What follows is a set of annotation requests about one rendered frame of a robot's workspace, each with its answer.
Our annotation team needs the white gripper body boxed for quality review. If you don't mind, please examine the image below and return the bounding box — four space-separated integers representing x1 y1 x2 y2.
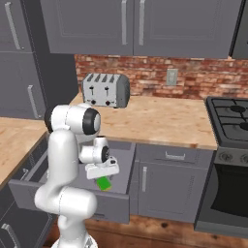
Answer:
84 160 121 180

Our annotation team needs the grey closed drawer front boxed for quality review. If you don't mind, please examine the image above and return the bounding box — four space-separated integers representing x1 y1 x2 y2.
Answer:
135 142 215 170

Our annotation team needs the green sponge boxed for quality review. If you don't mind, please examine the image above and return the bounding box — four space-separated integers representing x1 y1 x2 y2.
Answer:
96 176 113 193

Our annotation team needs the black gas stove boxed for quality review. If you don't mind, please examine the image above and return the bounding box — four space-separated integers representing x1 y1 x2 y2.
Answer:
194 95 248 240

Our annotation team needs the grey wall cupboard door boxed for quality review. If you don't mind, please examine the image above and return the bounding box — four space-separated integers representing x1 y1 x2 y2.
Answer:
133 0 242 60
40 0 135 56

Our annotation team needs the silver base drawer handle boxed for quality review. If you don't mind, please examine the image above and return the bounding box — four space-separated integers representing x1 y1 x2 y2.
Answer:
0 222 17 248
19 168 30 182

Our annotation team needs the silver four-slot toaster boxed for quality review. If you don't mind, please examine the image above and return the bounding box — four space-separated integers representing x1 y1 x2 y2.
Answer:
80 73 131 109

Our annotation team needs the grey tall cupboard door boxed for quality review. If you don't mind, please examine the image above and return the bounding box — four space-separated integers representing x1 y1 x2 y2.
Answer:
0 0 33 53
0 51 47 121

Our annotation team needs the grey base cupboard run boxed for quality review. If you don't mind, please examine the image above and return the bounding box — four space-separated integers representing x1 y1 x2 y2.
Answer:
0 132 58 248

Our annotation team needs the grey stove knob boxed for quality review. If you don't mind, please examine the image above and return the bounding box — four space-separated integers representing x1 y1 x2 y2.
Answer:
219 151 234 165
239 152 248 166

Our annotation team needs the silver tall cupboard handle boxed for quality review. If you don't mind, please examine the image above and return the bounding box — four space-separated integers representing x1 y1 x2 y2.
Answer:
26 84 42 120
4 1 22 51

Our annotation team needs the silver cupboard door handle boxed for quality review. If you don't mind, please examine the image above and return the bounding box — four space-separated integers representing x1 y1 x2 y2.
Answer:
138 0 146 47
120 0 128 47

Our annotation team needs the dark grey extractor hood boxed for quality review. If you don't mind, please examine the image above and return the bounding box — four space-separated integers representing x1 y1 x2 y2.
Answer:
229 0 248 61

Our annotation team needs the grey open drawer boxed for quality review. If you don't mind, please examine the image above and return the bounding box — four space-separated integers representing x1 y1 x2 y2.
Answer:
8 139 137 226

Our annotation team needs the grey base cupboard door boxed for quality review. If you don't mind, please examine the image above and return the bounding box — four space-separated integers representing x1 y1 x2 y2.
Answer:
138 161 210 225

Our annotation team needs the silver base cupboard handle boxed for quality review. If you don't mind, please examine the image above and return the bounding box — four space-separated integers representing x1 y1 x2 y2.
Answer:
141 166 148 194

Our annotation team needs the grey wall outlet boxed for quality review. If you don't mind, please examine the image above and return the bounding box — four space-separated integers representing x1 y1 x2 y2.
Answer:
166 68 179 87

